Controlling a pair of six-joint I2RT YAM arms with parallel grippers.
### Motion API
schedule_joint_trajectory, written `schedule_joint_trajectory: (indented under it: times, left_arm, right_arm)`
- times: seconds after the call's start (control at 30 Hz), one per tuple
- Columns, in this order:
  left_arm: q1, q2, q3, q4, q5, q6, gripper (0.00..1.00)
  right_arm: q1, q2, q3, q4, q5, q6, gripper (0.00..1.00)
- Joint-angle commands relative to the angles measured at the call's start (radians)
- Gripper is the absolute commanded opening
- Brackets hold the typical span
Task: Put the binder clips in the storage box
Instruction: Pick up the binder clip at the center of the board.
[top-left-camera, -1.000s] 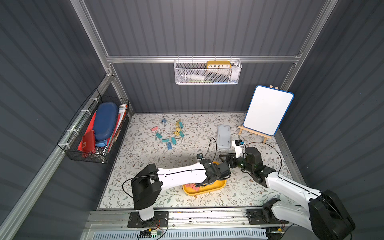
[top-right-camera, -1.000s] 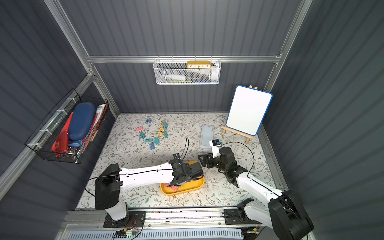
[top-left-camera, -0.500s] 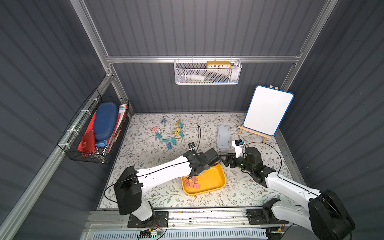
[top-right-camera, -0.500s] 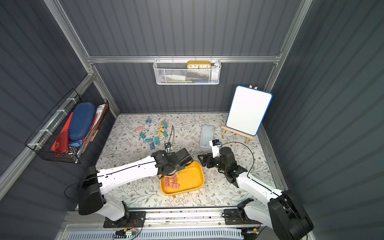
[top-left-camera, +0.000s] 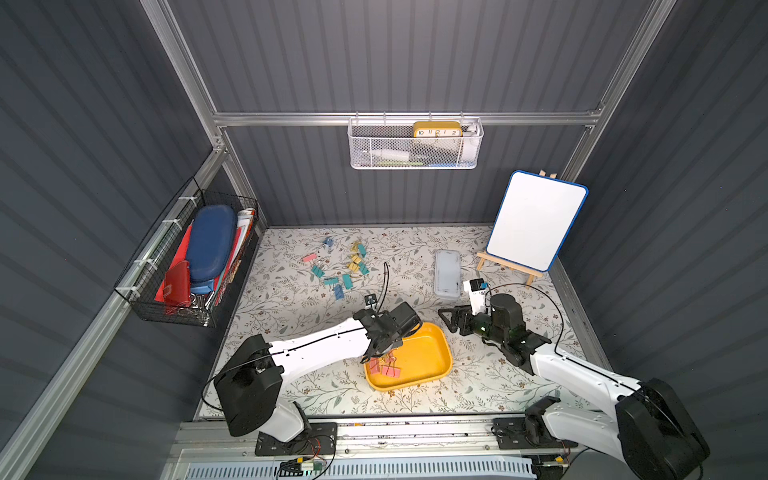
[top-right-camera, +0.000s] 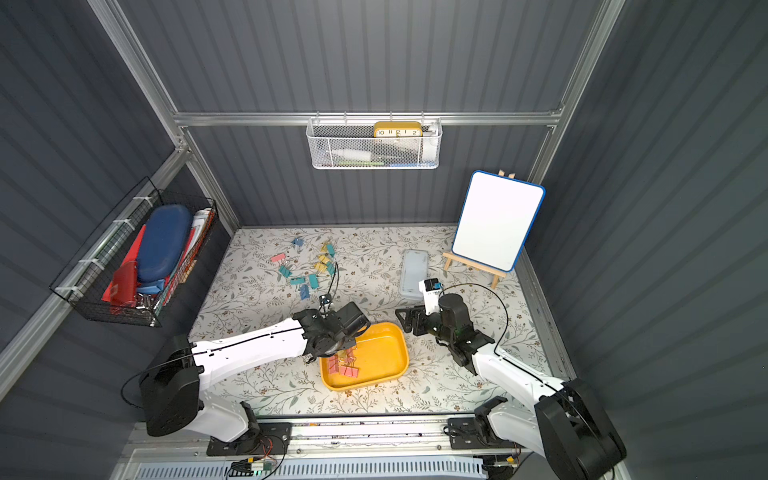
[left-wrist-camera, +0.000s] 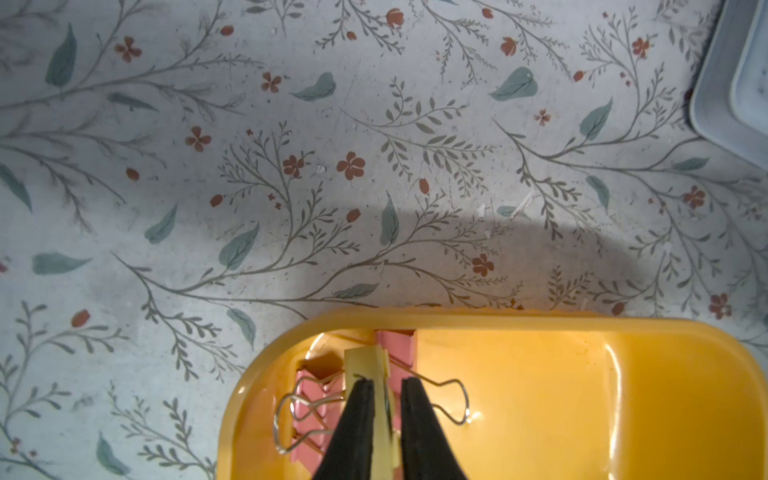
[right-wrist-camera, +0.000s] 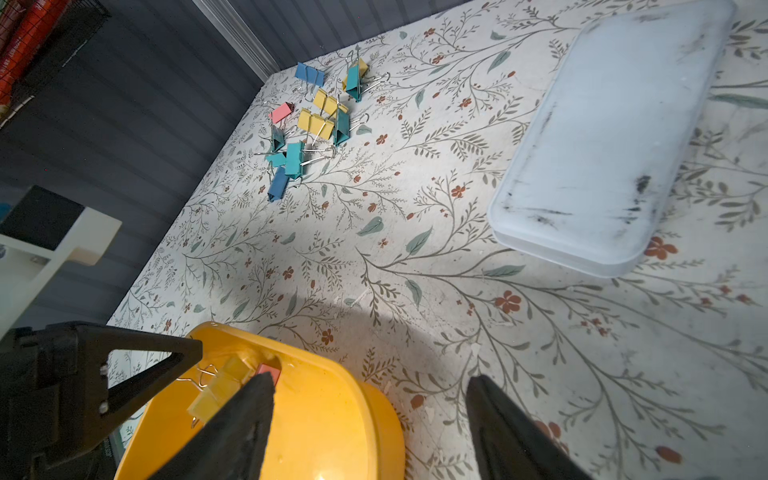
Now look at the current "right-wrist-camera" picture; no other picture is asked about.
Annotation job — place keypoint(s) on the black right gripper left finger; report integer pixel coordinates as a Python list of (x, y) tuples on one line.
[(233, 443)]

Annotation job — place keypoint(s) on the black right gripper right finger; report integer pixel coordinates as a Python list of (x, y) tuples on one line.
[(507, 443)]

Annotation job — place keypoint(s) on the yellow plastic storage box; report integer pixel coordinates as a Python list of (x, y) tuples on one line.
[(326, 424)]

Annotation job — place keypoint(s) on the blue binder clip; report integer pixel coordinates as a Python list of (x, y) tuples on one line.
[(310, 75), (278, 185)]

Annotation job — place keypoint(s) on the teal binder clip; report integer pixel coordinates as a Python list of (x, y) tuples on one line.
[(294, 159), (352, 87)]

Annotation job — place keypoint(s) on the translucent plastic box lid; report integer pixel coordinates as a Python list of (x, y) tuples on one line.
[(589, 181)]

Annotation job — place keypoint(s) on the yellow binder clip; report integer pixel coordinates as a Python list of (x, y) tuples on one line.
[(315, 125)]

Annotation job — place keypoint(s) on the floral table mat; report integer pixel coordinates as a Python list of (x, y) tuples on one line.
[(382, 259)]

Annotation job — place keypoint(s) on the black wire side basket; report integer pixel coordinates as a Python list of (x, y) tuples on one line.
[(38, 39)]

